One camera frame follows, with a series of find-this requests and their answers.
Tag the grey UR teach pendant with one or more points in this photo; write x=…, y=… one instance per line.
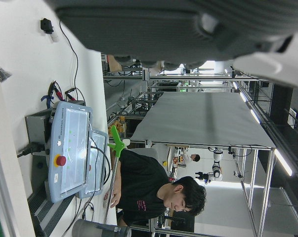
x=98, y=153
x=73, y=150

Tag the red alligator clip lead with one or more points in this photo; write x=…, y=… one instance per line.
x=70, y=93
x=56, y=89

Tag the black power plug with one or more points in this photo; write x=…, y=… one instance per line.
x=33, y=148

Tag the person in white shirt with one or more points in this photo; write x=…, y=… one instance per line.
x=195, y=158

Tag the aluminium frame cell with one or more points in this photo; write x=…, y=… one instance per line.
x=264, y=197

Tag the person in black t-shirt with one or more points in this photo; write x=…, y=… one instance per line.
x=141, y=177

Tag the small yellow object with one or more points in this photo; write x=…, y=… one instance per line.
x=164, y=163

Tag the black ribbed power supply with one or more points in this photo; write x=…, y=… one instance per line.
x=48, y=213

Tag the green claw grabber stick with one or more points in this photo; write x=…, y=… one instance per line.
x=117, y=145

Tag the black monitor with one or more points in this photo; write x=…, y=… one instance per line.
x=185, y=222

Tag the black plug white adapter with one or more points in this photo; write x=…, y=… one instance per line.
x=47, y=26

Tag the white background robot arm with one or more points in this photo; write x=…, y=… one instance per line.
x=216, y=170

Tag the aluminium rack frame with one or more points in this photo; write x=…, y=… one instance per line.
x=188, y=77

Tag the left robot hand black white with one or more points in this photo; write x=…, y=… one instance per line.
x=151, y=29

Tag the grey metal control box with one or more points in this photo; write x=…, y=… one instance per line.
x=36, y=127

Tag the brown cardboard box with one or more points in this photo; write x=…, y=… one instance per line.
x=114, y=64

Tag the grey fabric canopy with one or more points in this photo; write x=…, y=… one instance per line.
x=200, y=118

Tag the blue tape strip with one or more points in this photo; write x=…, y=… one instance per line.
x=47, y=100

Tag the ceiling strip light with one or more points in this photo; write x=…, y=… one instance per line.
x=254, y=116
x=282, y=162

